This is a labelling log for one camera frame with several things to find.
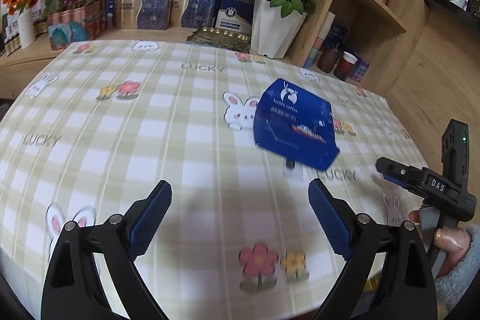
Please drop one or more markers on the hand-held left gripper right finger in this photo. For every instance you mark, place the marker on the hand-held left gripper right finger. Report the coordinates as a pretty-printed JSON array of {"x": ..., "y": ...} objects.
[{"x": 330, "y": 222}]

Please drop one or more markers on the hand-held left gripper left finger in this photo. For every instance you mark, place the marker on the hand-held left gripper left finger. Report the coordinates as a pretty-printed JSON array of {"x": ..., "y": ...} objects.
[{"x": 150, "y": 222}]

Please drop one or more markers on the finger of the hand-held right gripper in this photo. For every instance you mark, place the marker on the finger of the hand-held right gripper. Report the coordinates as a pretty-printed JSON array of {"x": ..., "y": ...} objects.
[{"x": 397, "y": 172}]

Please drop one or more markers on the blue cardboard box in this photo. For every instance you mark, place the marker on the blue cardboard box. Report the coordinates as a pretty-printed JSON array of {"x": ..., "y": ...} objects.
[{"x": 296, "y": 117}]

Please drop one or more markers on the person's right forearm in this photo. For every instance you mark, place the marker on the person's right forearm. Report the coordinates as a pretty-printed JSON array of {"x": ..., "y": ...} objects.
[{"x": 459, "y": 273}]

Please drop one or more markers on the person's right hand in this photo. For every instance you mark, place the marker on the person's right hand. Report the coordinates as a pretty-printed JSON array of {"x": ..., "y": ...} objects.
[{"x": 453, "y": 241}]

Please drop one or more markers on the small purple blue box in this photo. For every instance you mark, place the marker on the small purple blue box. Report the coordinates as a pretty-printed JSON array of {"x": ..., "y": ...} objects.
[{"x": 360, "y": 70}]

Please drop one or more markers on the red paper cup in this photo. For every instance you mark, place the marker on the red paper cup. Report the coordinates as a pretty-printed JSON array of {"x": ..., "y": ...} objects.
[{"x": 344, "y": 67}]

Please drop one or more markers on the brown glass jar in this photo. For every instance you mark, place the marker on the brown glass jar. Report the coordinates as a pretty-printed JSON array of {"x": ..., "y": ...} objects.
[{"x": 328, "y": 59}]

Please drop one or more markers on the dark blue shelf box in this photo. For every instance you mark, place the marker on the dark blue shelf box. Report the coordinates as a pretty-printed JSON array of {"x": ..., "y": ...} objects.
[{"x": 336, "y": 37}]

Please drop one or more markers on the stack of pastel paper cups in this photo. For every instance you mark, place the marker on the stack of pastel paper cups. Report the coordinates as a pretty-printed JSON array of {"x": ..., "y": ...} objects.
[{"x": 318, "y": 42}]

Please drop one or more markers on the white faceted flower pot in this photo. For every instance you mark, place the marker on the white faceted flower pot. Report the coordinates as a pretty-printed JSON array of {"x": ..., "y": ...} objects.
[{"x": 275, "y": 31}]

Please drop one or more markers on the gold compartment tray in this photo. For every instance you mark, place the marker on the gold compartment tray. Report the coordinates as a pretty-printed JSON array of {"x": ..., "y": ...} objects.
[{"x": 221, "y": 39}]

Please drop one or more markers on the gold blue gift box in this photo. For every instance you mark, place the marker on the gold blue gift box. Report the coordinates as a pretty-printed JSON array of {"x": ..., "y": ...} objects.
[
  {"x": 195, "y": 9},
  {"x": 144, "y": 9}
]

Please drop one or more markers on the blue white carton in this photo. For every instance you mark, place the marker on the blue white carton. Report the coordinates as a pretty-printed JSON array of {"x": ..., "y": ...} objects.
[{"x": 234, "y": 10}]

